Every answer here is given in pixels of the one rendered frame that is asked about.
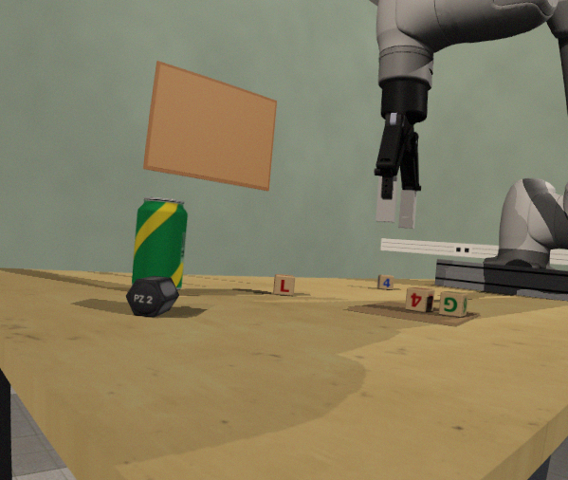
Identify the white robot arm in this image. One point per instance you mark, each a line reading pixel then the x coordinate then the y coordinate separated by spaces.
pixel 534 218

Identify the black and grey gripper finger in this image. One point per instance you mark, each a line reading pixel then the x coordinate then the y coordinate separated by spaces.
pixel 387 183
pixel 410 186

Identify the green and yellow drink can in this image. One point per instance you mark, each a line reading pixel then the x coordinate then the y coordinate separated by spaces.
pixel 160 239

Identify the tan square mat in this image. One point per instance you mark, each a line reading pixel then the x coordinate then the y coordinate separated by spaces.
pixel 397 310

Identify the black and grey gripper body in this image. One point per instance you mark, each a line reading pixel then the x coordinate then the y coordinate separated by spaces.
pixel 408 98

